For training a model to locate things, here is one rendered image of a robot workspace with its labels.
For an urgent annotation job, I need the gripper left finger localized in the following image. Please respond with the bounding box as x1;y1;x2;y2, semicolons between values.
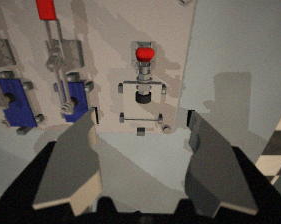
0;107;103;224

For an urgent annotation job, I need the grey toggle clamp with red handle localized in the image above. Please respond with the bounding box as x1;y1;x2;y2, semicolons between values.
0;39;17;110

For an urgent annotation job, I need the blue rectangular block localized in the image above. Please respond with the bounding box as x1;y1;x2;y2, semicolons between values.
64;79;91;122

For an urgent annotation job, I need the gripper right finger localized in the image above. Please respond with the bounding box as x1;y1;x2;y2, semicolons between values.
184;110;281;224

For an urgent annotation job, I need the blue rectangular plate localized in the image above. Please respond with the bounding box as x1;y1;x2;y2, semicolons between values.
0;78;40;127

